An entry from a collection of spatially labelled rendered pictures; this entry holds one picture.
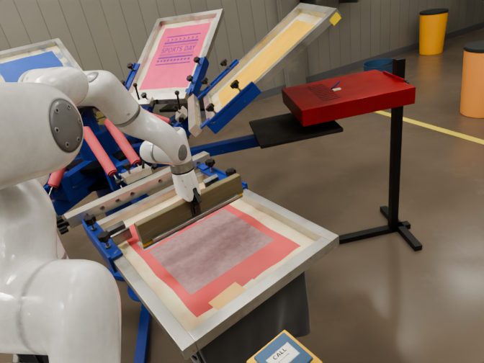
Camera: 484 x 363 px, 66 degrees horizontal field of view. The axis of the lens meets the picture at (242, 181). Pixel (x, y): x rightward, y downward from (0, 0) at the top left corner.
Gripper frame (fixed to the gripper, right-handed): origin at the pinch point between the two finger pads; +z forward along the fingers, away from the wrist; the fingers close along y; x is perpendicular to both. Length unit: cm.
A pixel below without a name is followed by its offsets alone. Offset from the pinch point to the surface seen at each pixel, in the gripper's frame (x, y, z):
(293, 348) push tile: -8, 55, 13
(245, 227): 15.2, 6.7, 14.0
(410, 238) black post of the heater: 148, -4, 104
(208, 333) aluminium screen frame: -21.1, 37.8, 11.6
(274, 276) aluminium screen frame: 3.5, 36.0, 10.7
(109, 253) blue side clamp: -28.7, -13.8, 9.6
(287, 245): 18.0, 25.4, 14.0
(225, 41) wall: 268, -361, 9
